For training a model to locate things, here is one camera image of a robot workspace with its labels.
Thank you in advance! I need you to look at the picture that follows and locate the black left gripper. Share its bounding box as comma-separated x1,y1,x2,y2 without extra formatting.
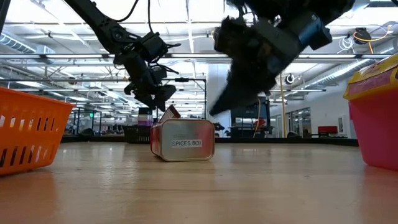
124,54,177,112

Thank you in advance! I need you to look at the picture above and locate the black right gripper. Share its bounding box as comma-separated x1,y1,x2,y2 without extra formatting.
208,12,312,116

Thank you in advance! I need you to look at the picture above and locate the garlic powder jar purple label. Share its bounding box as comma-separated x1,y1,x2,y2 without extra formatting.
137,107,154,127

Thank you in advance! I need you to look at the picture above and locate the red spice tin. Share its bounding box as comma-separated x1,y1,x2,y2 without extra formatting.
150,118,216,162

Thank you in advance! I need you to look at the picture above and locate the yellow Corn Pops cereal box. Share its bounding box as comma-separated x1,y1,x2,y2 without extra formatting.
343,53,398,102

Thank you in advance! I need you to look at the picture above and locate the black monitor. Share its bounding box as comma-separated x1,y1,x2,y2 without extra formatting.
229,96,271,119

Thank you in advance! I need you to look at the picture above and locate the white column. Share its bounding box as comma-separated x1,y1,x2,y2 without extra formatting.
206,63,231,125

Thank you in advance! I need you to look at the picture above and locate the black slotted plastic basket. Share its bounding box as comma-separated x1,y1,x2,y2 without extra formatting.
123,124,152,144

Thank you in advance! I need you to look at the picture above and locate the orange plastic basket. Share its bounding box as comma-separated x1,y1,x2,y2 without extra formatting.
0,86,76,177

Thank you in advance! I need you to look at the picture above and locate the pink plastic tray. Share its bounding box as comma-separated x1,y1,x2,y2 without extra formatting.
348,90,398,172

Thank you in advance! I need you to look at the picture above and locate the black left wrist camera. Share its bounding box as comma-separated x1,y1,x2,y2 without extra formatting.
149,65,170,84

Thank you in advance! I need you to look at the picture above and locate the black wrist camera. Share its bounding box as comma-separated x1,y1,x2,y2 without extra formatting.
149,65,170,84
297,14,333,50

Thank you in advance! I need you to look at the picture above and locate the black metal frame rig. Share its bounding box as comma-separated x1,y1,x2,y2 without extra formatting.
155,77,208,121
73,107,103,136

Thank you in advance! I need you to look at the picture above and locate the black aluminium table frame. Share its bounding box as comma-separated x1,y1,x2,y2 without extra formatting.
60,134,360,147

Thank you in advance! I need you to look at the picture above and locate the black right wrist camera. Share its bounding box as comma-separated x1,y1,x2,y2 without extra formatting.
297,14,333,50

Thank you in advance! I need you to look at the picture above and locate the silver flexible duct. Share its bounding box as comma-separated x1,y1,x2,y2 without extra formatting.
304,55,398,91

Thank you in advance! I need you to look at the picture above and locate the silver air duct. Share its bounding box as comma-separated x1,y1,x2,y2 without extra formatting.
0,30,55,55

